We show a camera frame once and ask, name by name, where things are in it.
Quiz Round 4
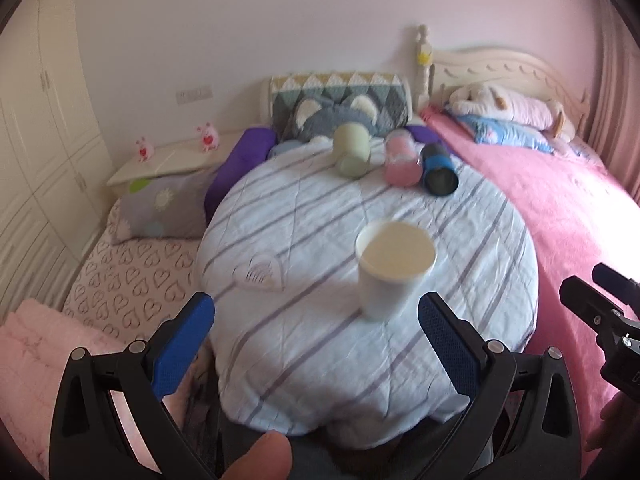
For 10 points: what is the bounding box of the light blue cushion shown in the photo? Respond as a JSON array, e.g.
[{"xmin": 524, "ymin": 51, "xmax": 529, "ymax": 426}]
[{"xmin": 269, "ymin": 139, "xmax": 307, "ymax": 159}]

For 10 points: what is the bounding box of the person's right hand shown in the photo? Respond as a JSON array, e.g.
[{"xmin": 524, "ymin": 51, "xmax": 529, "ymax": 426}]
[{"xmin": 586, "ymin": 396, "xmax": 624, "ymax": 453}]

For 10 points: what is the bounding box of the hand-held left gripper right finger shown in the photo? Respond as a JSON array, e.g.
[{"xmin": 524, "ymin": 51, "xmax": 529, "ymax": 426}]
[{"xmin": 417, "ymin": 291, "xmax": 583, "ymax": 480}]

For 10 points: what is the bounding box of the grey flower pillow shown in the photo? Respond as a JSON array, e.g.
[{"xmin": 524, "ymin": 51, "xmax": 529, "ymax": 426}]
[{"xmin": 111, "ymin": 169, "xmax": 222, "ymax": 246}]

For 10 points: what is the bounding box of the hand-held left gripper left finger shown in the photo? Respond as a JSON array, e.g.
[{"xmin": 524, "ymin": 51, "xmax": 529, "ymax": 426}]
[{"xmin": 48, "ymin": 291, "xmax": 221, "ymax": 480}]

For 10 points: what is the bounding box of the pink curtain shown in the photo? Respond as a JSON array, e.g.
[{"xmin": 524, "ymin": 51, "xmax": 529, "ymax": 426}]
[{"xmin": 584, "ymin": 0, "xmax": 640, "ymax": 173}]

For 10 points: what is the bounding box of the blue printed pillow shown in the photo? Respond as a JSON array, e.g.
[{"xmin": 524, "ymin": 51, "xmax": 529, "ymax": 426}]
[{"xmin": 457, "ymin": 114, "xmax": 557, "ymax": 154}]

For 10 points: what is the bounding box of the white paper cup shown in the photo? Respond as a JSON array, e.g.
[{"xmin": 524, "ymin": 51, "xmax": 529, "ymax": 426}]
[{"xmin": 355, "ymin": 220, "xmax": 437, "ymax": 321}]

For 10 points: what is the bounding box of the cream small bed headboard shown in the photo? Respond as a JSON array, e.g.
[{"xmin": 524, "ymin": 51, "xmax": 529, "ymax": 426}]
[{"xmin": 259, "ymin": 77, "xmax": 417, "ymax": 128}]

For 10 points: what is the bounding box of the heart print bed sheet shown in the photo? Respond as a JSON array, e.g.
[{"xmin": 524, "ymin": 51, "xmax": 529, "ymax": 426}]
[{"xmin": 62, "ymin": 199, "xmax": 212, "ymax": 347}]

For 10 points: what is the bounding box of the pink cup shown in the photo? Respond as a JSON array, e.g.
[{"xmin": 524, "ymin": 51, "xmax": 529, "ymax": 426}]
[{"xmin": 384, "ymin": 130, "xmax": 422, "ymax": 186}]

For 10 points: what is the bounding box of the white nightstand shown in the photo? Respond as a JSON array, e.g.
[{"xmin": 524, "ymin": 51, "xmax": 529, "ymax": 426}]
[{"xmin": 106, "ymin": 131, "xmax": 246, "ymax": 197}]

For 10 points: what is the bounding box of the blue black cup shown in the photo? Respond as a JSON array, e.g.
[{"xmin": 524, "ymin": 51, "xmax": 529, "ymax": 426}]
[{"xmin": 420, "ymin": 142, "xmax": 459, "ymax": 197}]

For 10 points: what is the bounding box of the pink fluffy blanket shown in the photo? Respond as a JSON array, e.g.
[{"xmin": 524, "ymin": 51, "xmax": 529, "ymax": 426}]
[{"xmin": 0, "ymin": 299, "xmax": 213, "ymax": 480}]

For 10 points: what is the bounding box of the round striped-cloth table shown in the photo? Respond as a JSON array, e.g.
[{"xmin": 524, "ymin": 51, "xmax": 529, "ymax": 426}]
[{"xmin": 195, "ymin": 135, "xmax": 540, "ymax": 450}]

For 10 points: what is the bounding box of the person's left hand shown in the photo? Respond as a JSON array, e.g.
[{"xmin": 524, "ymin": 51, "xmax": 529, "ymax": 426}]
[{"xmin": 220, "ymin": 430, "xmax": 294, "ymax": 480}]

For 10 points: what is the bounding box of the triangle pattern cushion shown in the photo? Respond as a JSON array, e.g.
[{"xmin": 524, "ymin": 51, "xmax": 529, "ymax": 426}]
[{"xmin": 270, "ymin": 72, "xmax": 409, "ymax": 137}]

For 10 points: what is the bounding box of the white wardrobe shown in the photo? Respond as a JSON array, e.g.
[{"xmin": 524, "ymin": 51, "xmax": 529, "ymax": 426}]
[{"xmin": 0, "ymin": 0, "xmax": 117, "ymax": 321}]

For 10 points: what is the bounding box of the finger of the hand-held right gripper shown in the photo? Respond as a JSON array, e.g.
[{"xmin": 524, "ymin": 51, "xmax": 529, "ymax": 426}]
[
  {"xmin": 559, "ymin": 276, "xmax": 632, "ymax": 342},
  {"xmin": 592, "ymin": 262, "xmax": 640, "ymax": 307}
]

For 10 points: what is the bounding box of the person's grey clothing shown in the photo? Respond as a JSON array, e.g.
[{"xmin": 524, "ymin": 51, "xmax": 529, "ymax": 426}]
[{"xmin": 217, "ymin": 400, "xmax": 506, "ymax": 480}]

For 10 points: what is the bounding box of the white pink plush dog toy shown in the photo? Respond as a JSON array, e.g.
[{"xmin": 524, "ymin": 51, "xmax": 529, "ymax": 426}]
[{"xmin": 444, "ymin": 84, "xmax": 578, "ymax": 142}]

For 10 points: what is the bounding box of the cream carved bed headboard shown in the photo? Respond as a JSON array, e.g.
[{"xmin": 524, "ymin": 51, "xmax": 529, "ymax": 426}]
[{"xmin": 414, "ymin": 25, "xmax": 592, "ymax": 136}]

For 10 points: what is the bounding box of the green cup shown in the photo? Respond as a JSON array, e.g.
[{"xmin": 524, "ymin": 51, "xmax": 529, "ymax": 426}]
[{"xmin": 332, "ymin": 123, "xmax": 374, "ymax": 181}]

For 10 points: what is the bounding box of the purple pillow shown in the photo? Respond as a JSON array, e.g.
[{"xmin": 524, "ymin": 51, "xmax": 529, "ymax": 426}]
[
  {"xmin": 205, "ymin": 127, "xmax": 277, "ymax": 226},
  {"xmin": 404, "ymin": 124, "xmax": 437, "ymax": 145}
]

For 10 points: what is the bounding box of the grey bear cushion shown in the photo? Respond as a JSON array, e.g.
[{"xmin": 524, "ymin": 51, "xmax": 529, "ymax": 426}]
[{"xmin": 282, "ymin": 96, "xmax": 382, "ymax": 143}]

